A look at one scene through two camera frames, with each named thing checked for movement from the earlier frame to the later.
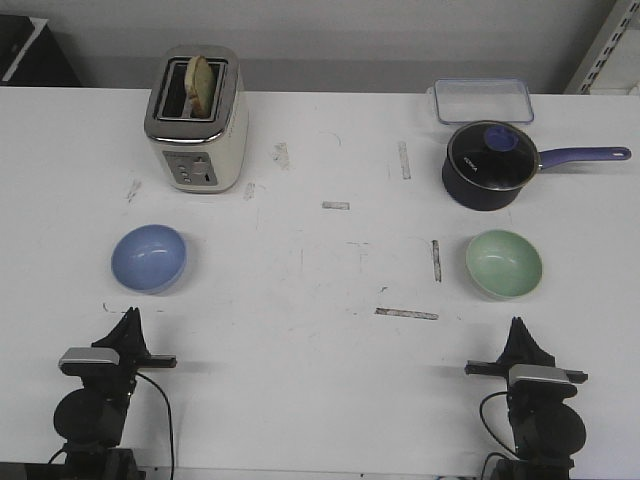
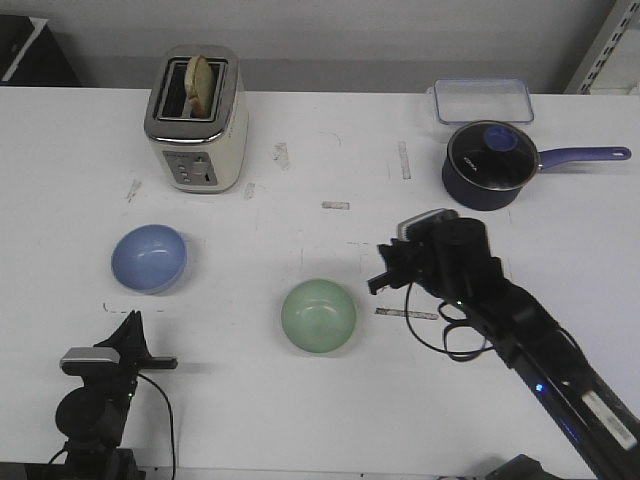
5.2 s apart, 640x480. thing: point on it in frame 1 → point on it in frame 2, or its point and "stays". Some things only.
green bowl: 503,265 → 318,315
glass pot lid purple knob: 494,155 stays
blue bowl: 149,259 stays
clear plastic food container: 483,100 stays
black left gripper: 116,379 stays
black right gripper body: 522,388 → 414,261
